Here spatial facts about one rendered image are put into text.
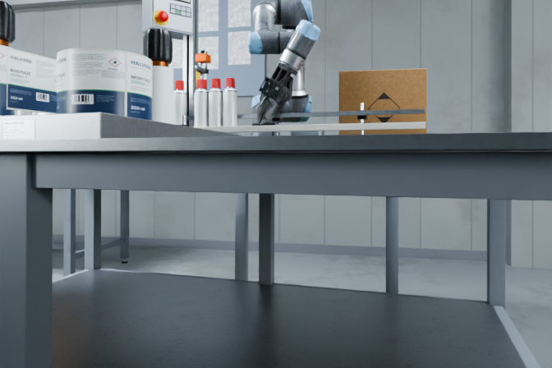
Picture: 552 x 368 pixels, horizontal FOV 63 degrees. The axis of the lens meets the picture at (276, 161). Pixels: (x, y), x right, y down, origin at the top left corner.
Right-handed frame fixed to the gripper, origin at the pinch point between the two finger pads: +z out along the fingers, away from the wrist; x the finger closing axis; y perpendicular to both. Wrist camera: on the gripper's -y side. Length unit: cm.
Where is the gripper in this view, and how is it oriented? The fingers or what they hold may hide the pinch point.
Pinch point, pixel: (261, 121)
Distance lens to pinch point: 152.2
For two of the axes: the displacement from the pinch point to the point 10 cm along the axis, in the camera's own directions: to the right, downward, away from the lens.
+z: -4.8, 8.6, 1.4
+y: -2.9, 0.0, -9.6
